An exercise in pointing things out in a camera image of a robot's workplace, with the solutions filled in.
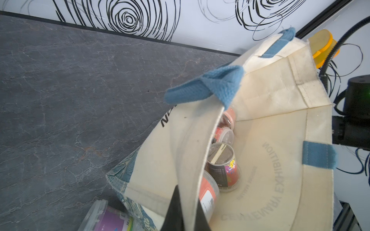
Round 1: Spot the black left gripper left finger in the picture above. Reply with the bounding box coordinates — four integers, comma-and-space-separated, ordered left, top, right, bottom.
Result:
161, 185, 185, 231

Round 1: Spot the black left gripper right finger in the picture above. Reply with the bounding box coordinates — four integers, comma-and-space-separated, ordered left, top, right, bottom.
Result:
194, 200, 211, 231

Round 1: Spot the orange barcode label jar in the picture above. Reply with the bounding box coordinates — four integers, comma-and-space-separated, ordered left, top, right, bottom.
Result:
198, 170, 220, 222

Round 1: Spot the dark label seed jar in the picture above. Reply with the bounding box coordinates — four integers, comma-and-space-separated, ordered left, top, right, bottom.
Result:
207, 142, 241, 192

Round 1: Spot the clear purple seed jar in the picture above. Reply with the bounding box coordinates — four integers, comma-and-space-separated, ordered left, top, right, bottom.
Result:
78, 200, 139, 231

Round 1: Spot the cream canvas tote bag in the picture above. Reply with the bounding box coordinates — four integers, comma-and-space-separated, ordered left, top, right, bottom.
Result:
106, 28, 336, 231

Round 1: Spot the yellow toast slice right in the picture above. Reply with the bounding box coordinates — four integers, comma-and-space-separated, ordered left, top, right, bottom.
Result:
313, 39, 337, 69

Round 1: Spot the yellow toast slice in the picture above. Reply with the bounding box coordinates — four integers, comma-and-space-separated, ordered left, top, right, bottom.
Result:
313, 39, 337, 69
308, 29, 336, 59

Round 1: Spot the yellow toast slice left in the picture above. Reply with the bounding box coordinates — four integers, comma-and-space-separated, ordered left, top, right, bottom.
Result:
308, 29, 336, 59

